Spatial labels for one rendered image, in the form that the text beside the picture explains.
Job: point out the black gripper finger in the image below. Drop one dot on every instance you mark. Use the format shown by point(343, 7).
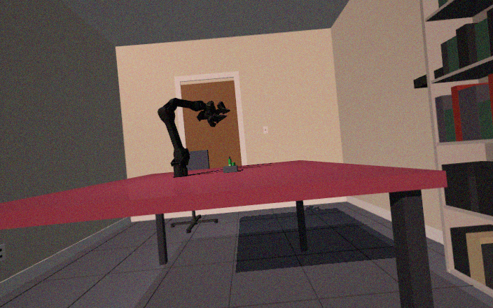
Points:
point(218, 118)
point(223, 110)

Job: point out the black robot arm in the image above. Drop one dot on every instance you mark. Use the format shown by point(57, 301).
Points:
point(167, 115)

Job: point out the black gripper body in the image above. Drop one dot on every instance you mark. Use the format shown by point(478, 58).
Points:
point(210, 118)

